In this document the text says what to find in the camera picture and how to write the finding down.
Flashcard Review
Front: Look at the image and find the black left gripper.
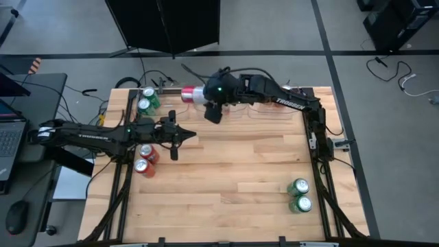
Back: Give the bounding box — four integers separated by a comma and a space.
137, 110, 197, 161

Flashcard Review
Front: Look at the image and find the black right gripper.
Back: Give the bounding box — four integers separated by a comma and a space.
204, 70, 243, 125

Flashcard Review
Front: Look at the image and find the pink white soda can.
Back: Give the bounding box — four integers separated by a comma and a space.
180, 85, 209, 105

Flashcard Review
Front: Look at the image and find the black folding screen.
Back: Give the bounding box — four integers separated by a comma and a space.
104, 0, 221, 58

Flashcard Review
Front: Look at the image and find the black desk leg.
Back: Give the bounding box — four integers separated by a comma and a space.
44, 147, 95, 178

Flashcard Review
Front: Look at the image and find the dark grey desk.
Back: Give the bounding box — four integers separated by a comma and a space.
0, 73, 69, 247

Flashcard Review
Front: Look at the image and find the orange black striped marker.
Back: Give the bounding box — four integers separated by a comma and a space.
27, 57, 43, 76

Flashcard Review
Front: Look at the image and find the black laptop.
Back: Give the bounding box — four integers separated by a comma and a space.
0, 98, 28, 195

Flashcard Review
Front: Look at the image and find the black monitor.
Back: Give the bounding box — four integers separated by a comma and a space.
0, 72, 32, 98

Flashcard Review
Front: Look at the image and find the black cabinet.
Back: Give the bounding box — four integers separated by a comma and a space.
362, 0, 439, 53

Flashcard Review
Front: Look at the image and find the black computer mouse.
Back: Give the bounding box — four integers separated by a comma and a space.
5, 200, 30, 236

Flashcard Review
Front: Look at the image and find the black cable loop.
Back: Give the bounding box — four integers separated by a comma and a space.
114, 76, 141, 90

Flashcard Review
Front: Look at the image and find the grey clamp bracket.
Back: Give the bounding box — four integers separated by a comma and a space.
334, 137, 356, 152

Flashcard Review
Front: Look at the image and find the black floor cable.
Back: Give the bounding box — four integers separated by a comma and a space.
365, 56, 413, 92

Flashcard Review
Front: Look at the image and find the white floor cable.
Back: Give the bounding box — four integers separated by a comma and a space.
399, 73, 439, 98

